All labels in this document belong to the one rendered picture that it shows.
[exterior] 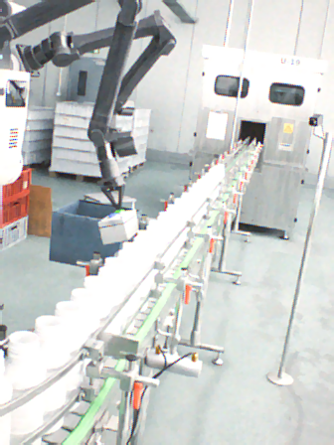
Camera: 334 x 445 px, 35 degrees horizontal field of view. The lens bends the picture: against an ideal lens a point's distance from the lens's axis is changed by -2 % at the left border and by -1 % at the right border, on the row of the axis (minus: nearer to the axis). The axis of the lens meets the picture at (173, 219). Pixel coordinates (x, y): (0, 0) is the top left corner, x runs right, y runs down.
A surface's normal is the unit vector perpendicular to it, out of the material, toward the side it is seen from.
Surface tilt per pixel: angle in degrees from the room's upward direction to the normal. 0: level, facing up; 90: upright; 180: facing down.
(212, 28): 90
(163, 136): 90
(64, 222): 90
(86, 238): 90
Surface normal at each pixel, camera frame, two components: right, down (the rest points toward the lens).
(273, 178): -0.19, 0.20
